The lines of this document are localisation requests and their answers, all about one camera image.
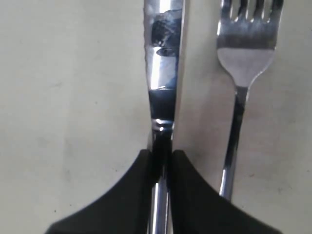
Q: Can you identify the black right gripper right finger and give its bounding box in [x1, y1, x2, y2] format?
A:
[168, 150, 280, 234]

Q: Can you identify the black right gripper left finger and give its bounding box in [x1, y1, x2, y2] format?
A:
[46, 150, 154, 234]

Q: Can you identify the silver fork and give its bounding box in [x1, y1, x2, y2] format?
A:
[216, 0, 284, 200]

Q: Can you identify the silver table knife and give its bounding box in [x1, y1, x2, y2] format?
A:
[143, 0, 185, 234]

